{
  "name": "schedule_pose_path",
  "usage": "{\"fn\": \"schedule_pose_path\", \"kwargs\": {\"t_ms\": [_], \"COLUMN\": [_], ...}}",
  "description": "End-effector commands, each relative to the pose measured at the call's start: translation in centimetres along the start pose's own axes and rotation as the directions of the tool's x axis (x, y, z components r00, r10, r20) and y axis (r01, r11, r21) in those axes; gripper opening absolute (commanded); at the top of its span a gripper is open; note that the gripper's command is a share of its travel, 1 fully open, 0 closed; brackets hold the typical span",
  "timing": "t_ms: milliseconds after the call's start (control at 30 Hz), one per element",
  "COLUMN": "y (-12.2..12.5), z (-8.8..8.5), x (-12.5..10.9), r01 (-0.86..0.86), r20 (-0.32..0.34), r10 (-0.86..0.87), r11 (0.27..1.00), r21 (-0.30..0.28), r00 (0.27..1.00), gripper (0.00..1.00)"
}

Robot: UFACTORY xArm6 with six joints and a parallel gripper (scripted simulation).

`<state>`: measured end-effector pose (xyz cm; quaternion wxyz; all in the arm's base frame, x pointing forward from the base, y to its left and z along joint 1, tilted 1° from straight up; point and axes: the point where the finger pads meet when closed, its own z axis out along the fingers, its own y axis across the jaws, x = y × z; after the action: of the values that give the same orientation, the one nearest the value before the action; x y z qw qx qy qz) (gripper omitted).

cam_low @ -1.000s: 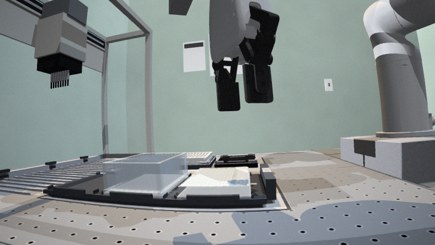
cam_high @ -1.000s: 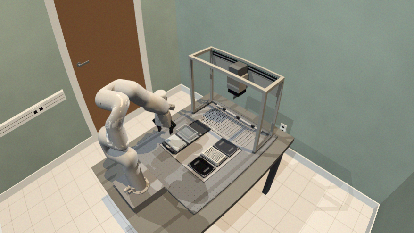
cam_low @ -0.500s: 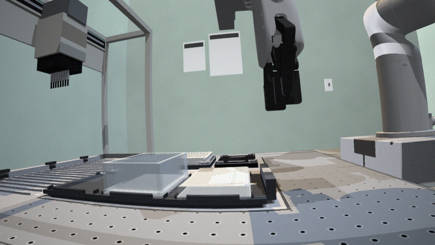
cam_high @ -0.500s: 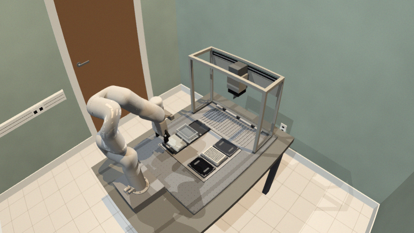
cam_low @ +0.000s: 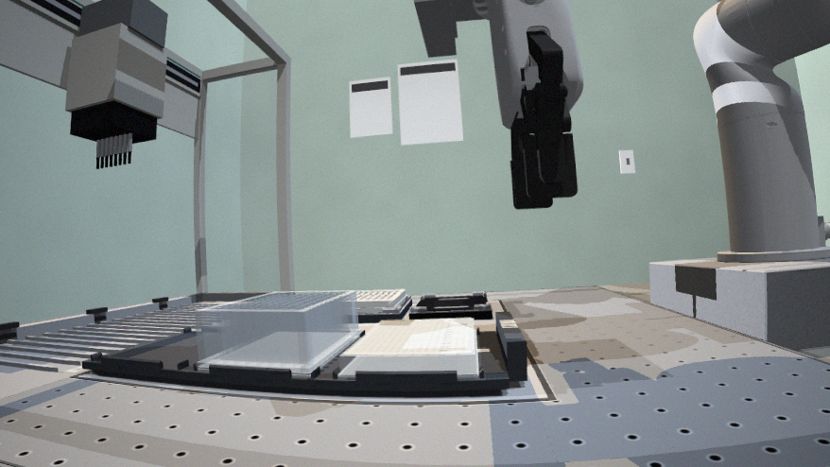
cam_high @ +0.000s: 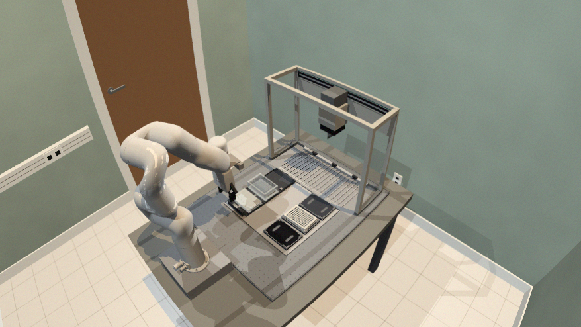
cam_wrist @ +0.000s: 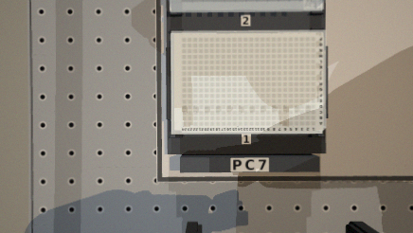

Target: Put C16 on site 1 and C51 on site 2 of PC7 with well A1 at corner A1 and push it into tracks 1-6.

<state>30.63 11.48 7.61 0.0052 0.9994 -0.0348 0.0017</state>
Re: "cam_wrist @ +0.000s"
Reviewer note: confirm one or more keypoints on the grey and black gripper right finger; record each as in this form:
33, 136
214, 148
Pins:
359, 227

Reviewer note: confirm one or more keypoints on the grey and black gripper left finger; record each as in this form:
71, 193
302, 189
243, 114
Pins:
193, 227

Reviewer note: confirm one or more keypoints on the dark grey plate carrier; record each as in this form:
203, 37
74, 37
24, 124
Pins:
243, 152

